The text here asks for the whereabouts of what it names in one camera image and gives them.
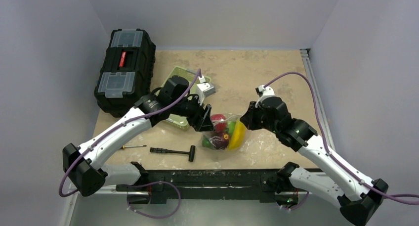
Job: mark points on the black plastic toolbox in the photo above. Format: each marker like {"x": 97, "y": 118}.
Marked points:
{"x": 127, "y": 71}

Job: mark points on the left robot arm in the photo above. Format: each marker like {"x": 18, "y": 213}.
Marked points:
{"x": 85, "y": 165}

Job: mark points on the black hammer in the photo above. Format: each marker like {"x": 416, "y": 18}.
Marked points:
{"x": 191, "y": 153}

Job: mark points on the red tomato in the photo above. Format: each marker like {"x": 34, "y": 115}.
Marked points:
{"x": 219, "y": 122}

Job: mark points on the dark red apple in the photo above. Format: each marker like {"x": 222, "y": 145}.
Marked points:
{"x": 220, "y": 142}

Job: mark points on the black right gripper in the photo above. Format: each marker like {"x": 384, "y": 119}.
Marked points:
{"x": 254, "y": 116}

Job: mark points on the clear zip top bag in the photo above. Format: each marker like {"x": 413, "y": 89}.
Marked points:
{"x": 229, "y": 117}

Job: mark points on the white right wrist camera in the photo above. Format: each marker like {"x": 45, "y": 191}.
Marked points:
{"x": 263, "y": 93}

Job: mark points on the pale green perforated basket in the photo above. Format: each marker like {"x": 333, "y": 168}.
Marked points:
{"x": 188, "y": 74}

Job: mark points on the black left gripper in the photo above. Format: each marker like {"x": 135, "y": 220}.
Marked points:
{"x": 204, "y": 122}

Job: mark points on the yellow banana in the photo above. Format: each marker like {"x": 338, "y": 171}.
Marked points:
{"x": 238, "y": 137}

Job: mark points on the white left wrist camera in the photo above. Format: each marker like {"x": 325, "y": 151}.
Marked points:
{"x": 204, "y": 89}

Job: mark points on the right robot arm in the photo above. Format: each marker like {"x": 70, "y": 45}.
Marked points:
{"x": 356, "y": 195}

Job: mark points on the green bell pepper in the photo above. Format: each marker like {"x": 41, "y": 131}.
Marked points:
{"x": 206, "y": 143}

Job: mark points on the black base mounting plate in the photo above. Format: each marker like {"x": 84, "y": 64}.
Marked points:
{"x": 212, "y": 185}

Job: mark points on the yellow handled screwdriver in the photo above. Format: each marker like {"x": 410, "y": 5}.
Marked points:
{"x": 132, "y": 146}

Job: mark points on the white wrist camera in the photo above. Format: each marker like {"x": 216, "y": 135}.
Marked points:
{"x": 204, "y": 89}
{"x": 263, "y": 93}

